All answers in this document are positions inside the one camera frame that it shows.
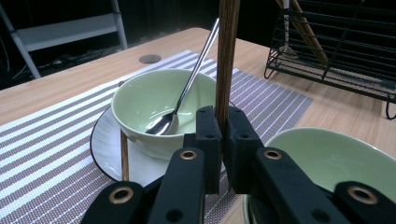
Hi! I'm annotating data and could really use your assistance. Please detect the white plate with black rim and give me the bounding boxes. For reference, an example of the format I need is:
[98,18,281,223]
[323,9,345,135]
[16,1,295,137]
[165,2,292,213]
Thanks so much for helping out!
[89,99,237,188]

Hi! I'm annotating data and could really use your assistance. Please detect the floor cables under stand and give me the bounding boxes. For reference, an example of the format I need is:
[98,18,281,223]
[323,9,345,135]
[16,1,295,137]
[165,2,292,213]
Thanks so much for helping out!
[12,46,125,78]

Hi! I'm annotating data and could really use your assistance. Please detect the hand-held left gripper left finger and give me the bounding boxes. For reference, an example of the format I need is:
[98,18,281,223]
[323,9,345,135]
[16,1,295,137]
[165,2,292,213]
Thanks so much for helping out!
[195,105,223,195]

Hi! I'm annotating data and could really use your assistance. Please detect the grey round table grommet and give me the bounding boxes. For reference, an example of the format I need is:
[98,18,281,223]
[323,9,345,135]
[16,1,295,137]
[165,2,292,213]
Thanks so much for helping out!
[138,53,163,64]

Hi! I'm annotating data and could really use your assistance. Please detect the black wire basket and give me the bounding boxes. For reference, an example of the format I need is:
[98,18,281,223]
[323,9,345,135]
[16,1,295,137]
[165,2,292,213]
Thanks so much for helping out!
[263,0,396,120]

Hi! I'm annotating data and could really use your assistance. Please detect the metal spoon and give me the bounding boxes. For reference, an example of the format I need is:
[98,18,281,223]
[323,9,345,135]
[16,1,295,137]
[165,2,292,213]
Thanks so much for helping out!
[278,0,298,59]
[144,18,220,136]

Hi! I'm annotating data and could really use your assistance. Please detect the white metal stand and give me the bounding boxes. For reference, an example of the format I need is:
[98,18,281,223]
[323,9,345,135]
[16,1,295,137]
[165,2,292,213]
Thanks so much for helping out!
[0,0,129,79]

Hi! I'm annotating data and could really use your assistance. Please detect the striped placemat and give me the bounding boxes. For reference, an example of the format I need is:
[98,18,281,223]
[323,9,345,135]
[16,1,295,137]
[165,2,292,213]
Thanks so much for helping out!
[0,49,314,224]

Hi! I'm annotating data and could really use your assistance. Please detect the green bowl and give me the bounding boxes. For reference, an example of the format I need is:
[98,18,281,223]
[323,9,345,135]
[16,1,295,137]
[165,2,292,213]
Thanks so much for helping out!
[246,126,396,224]
[242,194,255,224]
[110,68,219,161]

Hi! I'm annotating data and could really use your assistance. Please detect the wooden chopstick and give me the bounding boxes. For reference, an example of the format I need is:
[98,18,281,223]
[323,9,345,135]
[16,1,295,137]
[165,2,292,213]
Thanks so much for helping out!
[214,0,242,132]
[275,0,325,67]
[279,0,330,64]
[118,80,130,182]

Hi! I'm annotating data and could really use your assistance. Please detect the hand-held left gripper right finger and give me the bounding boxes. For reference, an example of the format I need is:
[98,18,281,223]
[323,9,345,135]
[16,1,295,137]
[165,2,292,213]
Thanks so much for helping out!
[223,105,265,194]

